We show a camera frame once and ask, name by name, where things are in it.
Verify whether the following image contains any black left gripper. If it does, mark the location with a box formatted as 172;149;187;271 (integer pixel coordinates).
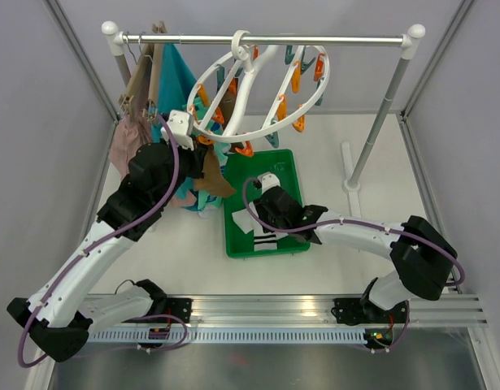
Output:
155;135;208;207

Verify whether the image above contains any brown sock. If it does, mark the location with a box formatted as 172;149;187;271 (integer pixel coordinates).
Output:
193;148;236;198
219;90;237;125

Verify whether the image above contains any mint green patterned sock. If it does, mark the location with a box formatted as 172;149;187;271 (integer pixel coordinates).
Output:
182;178;223;219

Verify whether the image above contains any white round clip hanger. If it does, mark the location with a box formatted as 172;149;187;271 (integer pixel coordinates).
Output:
193;45;324;134

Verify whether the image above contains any white black striped sock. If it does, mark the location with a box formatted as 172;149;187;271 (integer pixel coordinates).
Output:
253;230;280;252

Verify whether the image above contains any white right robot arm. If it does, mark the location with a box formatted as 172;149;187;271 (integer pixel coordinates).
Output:
253;186;457;321

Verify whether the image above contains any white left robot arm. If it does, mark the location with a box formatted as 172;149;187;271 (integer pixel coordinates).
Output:
7;141;208;362

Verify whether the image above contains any beige wooden hanger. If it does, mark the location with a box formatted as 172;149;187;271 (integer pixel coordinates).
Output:
118;43;165;124

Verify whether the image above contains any orange clothes peg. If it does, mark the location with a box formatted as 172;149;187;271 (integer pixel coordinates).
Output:
197;136;215;146
233;141;254;158

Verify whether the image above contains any green plastic tray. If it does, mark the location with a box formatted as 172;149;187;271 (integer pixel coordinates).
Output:
224;149;311;258

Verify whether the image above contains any pink garment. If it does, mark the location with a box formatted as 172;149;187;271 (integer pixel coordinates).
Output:
108;113;198;208

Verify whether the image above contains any grey clothes peg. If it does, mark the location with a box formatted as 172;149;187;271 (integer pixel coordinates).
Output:
265;132;280;149

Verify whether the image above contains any teal shirt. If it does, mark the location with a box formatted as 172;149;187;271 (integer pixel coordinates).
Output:
147;44;196;143

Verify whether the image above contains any white metal clothes rack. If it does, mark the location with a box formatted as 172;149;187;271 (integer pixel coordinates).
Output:
102;21;426;192

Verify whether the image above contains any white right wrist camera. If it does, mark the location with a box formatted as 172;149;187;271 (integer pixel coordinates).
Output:
253;172;280;193

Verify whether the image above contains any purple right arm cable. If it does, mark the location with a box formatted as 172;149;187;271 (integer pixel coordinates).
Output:
242;176;466;285

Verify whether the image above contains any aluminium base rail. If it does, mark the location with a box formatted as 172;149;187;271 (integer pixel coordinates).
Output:
88;293;488;349

